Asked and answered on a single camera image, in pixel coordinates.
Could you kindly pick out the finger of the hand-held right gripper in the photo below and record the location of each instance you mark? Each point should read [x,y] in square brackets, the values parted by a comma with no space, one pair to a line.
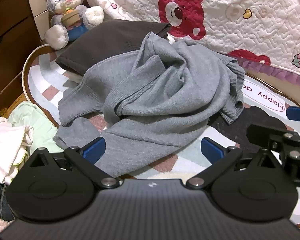
[265,134]
[298,114]

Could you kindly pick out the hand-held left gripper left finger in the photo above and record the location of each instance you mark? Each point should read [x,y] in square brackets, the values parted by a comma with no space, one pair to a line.
[95,151]

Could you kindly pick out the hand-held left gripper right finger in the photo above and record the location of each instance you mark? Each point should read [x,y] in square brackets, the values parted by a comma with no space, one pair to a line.
[212,151]

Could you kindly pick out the grey sweater with cat print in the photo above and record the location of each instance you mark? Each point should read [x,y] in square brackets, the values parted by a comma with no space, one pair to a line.
[152,105]

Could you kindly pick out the light green cloth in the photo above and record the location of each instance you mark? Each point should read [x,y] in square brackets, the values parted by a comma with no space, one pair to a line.
[40,127]

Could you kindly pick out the checkered round mat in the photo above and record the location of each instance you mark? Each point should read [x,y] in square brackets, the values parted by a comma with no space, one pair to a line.
[47,85]

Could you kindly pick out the white crumpled cloth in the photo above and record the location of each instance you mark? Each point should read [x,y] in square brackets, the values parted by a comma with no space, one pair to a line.
[5,150]

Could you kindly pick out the dark brown folded garment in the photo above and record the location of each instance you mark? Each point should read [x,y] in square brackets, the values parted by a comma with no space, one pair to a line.
[107,42]

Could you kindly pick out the white quilt with red bears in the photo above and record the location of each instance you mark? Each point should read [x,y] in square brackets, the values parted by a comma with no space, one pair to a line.
[240,17]

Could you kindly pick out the white drawer unit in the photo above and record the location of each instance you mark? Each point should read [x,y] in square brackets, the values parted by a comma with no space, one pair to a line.
[41,17]

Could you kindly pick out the brown wooden cabinet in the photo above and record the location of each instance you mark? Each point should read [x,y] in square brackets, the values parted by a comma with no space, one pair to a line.
[10,30]

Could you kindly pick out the grey plush rabbit toy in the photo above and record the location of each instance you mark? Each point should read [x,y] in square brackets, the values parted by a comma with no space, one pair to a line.
[65,2]

